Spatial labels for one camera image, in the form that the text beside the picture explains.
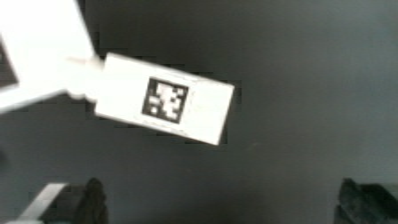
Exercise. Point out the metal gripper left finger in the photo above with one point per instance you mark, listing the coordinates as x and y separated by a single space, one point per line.
67 204

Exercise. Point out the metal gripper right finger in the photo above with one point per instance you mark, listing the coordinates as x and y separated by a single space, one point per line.
366 203

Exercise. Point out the white leg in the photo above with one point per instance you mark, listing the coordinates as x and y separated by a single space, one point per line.
153 96

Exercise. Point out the white square tabletop tray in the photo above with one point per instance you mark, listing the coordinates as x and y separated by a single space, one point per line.
48 49

